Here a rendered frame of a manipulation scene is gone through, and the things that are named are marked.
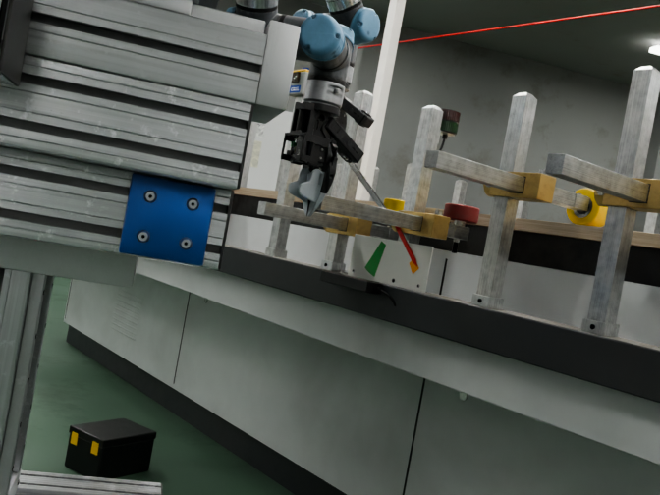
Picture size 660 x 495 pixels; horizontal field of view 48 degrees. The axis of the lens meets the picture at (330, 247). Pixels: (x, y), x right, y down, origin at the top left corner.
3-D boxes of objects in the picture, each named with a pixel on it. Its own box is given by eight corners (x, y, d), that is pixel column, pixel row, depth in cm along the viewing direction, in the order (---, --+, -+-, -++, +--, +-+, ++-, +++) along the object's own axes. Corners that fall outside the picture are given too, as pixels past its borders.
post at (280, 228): (273, 256, 203) (302, 95, 202) (263, 254, 207) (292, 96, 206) (286, 258, 206) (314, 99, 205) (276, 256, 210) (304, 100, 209)
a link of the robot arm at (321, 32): (274, 49, 127) (286, 65, 138) (337, 58, 126) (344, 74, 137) (282, 4, 127) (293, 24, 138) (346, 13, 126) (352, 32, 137)
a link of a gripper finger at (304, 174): (279, 211, 143) (288, 164, 143) (303, 215, 146) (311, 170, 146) (288, 212, 140) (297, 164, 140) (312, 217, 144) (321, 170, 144)
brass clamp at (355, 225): (352, 236, 177) (356, 215, 177) (318, 230, 187) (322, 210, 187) (371, 240, 181) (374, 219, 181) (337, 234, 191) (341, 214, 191)
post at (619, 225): (601, 343, 125) (653, 63, 124) (582, 339, 128) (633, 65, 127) (612, 344, 127) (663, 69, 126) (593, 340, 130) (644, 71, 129)
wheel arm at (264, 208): (263, 218, 165) (266, 199, 165) (255, 217, 167) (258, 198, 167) (402, 245, 192) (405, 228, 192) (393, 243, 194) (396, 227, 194)
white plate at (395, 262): (423, 293, 157) (431, 247, 157) (346, 274, 177) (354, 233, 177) (425, 293, 157) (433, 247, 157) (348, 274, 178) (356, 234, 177)
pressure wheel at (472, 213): (455, 252, 164) (465, 202, 164) (429, 248, 171) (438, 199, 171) (478, 257, 169) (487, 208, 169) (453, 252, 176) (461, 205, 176)
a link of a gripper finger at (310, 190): (288, 212, 140) (297, 164, 140) (312, 217, 144) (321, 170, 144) (298, 213, 138) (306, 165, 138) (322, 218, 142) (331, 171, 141)
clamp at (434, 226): (430, 237, 158) (435, 213, 158) (388, 230, 168) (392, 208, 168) (448, 241, 161) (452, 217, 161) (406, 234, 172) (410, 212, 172)
